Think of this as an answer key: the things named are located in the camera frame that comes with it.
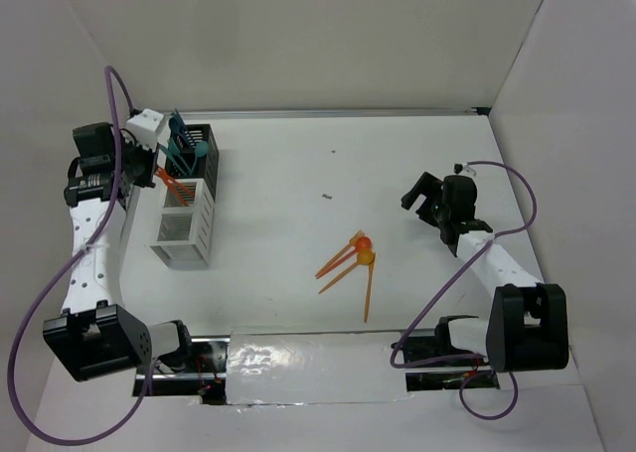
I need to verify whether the yellow-orange knife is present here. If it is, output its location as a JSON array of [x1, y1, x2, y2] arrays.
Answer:
[[363, 252, 376, 323]]

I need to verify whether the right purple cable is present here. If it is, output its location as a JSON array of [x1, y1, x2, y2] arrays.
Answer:
[[390, 160, 540, 420]]

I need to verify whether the teal knife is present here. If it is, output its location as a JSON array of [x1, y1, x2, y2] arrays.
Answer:
[[157, 144, 186, 176]]

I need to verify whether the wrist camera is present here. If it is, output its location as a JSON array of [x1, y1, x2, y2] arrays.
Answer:
[[125, 108, 168, 151], [453, 163, 477, 178]]

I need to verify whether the teal spoon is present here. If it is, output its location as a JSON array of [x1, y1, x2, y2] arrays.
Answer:
[[190, 141, 210, 175]]

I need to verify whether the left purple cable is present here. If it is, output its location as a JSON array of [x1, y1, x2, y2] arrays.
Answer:
[[7, 66, 155, 445]]

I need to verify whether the black and white utensil caddy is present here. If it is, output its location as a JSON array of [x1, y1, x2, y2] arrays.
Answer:
[[150, 124, 220, 270]]

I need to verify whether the purple cable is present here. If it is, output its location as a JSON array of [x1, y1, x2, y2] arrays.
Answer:
[[390, 160, 540, 420], [7, 66, 155, 445]]

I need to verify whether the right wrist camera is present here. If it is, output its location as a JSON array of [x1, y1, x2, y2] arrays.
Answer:
[[453, 163, 477, 178]]

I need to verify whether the red-orange knife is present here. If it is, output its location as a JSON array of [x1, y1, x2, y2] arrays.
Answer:
[[158, 171, 195, 208]]

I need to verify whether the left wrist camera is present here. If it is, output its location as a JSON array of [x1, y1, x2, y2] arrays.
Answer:
[[125, 108, 168, 151]]

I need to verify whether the dark blue fork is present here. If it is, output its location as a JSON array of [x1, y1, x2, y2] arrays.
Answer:
[[171, 118, 196, 148]]

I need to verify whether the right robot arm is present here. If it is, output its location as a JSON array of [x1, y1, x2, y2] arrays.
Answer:
[[401, 172, 569, 373]]

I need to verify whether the dark blue spoon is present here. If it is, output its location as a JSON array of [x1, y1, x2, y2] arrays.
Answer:
[[168, 117, 189, 148]]

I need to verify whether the dark blue knife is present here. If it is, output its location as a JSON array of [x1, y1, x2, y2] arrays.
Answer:
[[169, 109, 194, 148]]

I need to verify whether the yellow-orange spoon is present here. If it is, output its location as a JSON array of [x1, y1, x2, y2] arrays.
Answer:
[[319, 248, 376, 294]]

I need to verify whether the red-orange spoon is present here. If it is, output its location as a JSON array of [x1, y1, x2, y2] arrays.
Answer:
[[318, 235, 373, 278]]

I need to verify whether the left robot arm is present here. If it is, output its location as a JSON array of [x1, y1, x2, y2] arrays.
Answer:
[[43, 121, 197, 381]]

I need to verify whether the teal fork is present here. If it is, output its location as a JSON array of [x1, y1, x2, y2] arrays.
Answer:
[[167, 136, 192, 176]]

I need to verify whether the yellow-orange fork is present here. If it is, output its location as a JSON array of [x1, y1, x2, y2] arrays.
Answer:
[[315, 230, 365, 278]]

